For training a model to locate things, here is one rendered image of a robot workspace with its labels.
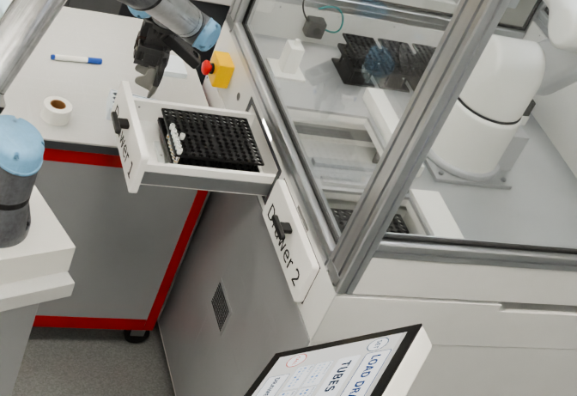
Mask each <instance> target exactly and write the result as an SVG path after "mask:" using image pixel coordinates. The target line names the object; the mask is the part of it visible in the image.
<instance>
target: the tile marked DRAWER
mask: <svg viewBox="0 0 577 396"><path fill-rule="evenodd" d="M290 374H291V373H290ZM290 374H285V375H277V376H272V377H269V378H268V380H267V381H266V382H265V384H264V385H263V386H262V387H261V389H260V390H259V391H258V393H257V394H256V396H275V395H276V394H277V392H278V391H279V389H280V388H281V386H282V385H283V383H284V382H285V381H286V380H287V379H288V377H289V375H290Z"/></svg>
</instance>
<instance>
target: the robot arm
mask: <svg viewBox="0 0 577 396"><path fill-rule="evenodd" d="M66 1H67V0H12V2H11V3H10V5H9V7H8V8H7V9H6V10H5V12H4V13H3V15H2V17H1V18H0V114H1V113H2V111H3V109H4V108H5V107H6V104H5V100H4V94H5V93H6V91H7V90H8V88H9V86H10V85H11V83H12V82H13V81H14V80H15V78H16V76H17V75H18V73H19V72H20V70H21V68H22V67H23V65H24V64H25V63H26V62H27V60H28V58H29V57H30V55H31V54H32V52H33V50H34V49H35V47H36V46H37V45H38V44H39V42H40V40H41V39H42V37H43V36H44V34H45V33H46V31H47V29H48V28H49V27H50V26H51V24H52V22H53V21H54V19H55V18H56V16H57V15H58V13H59V11H60V10H61V8H62V7H63V6H64V4H65V3H66ZM118 1H120V2H121V3H124V4H126V5H127V6H128V9H129V11H130V12H131V13H132V14H133V15H134V16H135V17H137V18H141V19H143V24H142V26H141V29H140V31H139V32H138V35H137V38H136V42H135V45H134V52H133V58H134V62H133V64H137V65H136V67H135V70H136V71H137V72H139V73H141V74H143V76H137V77H136V79H135V83H136V84H137V85H139V86H141V87H143V88H146V89H147V90H148V91H149V92H148V95H147V98H150V97H151V96H152V95H153V94H154V93H155V92H156V90H157V89H158V87H159V85H160V83H161V79H162V77H163V74H164V70H165V68H166V67H167V63H168V60H169V57H170V51H171V50H173V51H174V52H175V53H176V54H177V55H178V56H179V57H180V58H182V59H183V60H184V61H185V62H186V63H187V64H188V65H189V66H191V67H192V68H193V69H196V68H197V67H198V66H199V65H200V54H199V53H198V52H196V51H195V50H194V49H193V48H192V47H196V48H197V49H198V50H200V51H202V52H206V51H208V50H209V49H210V48H211V47H212V46H213V45H214V44H215V43H216V42H217V40H218V39H219V36H220V34H221V26H220V25H219V24H218V23H217V22H216V21H214V20H213V18H212V17H211V18H210V17H208V16H207V15H206V14H205V13H203V12H202V11H201V10H200V9H198V8H197V7H196V6H195V5H194V4H193V3H191V2H190V0H118ZM185 41H186V42H185ZM187 42H188V43H189V44H191V46H192V47H191V46H190V45H189V44H188V43H187ZM44 151H45V143H44V139H43V137H42V136H41V134H40V132H39V131H38V129H37V128H36V127H35V126H34V125H32V124H31V123H29V122H28V121H26V120H25V119H22V118H18V119H17V118H16V117H15V116H14V115H8V114H4V115H0V248H7V247H13V246H16V245H18V244H20V243H21V242H22V241H24V240H25V239H26V237H27V234H28V231H29V229H30V226H31V213H30V204H29V199H30V197H31V194H32V191H33V186H34V183H35V181H36V178H37V175H38V172H39V169H40V167H41V165H42V162H43V154H44Z"/></svg>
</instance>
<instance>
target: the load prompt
mask: <svg viewBox="0 0 577 396"><path fill-rule="evenodd" d="M392 349H393V348H392ZM392 349H388V350H380V351H375V352H370V353H367V354H366V355H365V356H364V358H363V359H362V361H361V363H360V365H359V366H358V368H357V369H356V371H355V372H354V374H353V375H352V377H351V379H350V380H349V382H348V384H347V386H346V387H345V388H344V390H343V392H342V393H341V395H340V396H365V395H366V393H367V391H368V389H369V388H370V386H371V385H372V383H373V381H374V379H375V377H376V376H377V374H378V373H379V371H380V369H381V368H382V366H383V364H384V363H385V361H386V359H387V358H388V356H389V354H390V353H391V351H392Z"/></svg>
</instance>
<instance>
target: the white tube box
mask: <svg viewBox="0 0 577 396"><path fill-rule="evenodd" d="M117 92H118V90H115V89H110V92H109V95H108V97H107V101H106V119H108V120H111V111H112V107H113V104H114V101H115V98H116V95H117ZM132 96H133V97H135V98H142V99H149V100H155V99H152V98H147V97H144V96H141V95H137V94H132ZM156 101H157V100H156Z"/></svg>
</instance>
